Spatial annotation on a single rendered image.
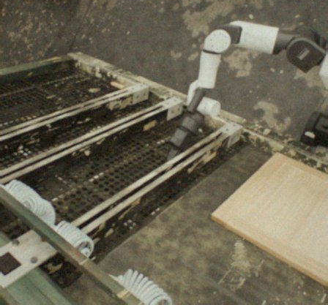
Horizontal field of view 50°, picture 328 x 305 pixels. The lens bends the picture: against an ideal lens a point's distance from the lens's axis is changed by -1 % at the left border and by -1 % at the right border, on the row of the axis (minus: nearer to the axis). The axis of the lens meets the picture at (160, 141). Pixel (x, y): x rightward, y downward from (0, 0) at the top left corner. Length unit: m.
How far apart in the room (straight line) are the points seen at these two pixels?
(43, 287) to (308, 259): 0.74
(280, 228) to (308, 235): 0.09
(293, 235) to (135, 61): 2.37
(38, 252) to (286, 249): 0.71
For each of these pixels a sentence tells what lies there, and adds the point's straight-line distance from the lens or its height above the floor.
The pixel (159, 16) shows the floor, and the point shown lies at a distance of 3.40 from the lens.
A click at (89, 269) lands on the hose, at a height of 1.91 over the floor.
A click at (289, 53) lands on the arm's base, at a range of 1.29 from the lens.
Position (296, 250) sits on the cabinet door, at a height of 1.29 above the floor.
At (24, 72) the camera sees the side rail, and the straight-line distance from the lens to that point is 2.13.
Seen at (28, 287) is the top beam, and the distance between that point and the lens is 0.87.
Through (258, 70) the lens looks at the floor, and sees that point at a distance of 2.82.
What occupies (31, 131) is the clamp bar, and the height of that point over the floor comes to 1.48.
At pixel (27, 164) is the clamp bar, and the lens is 1.27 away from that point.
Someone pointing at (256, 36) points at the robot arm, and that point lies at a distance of 1.30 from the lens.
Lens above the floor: 2.47
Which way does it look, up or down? 61 degrees down
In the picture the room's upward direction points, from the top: 55 degrees counter-clockwise
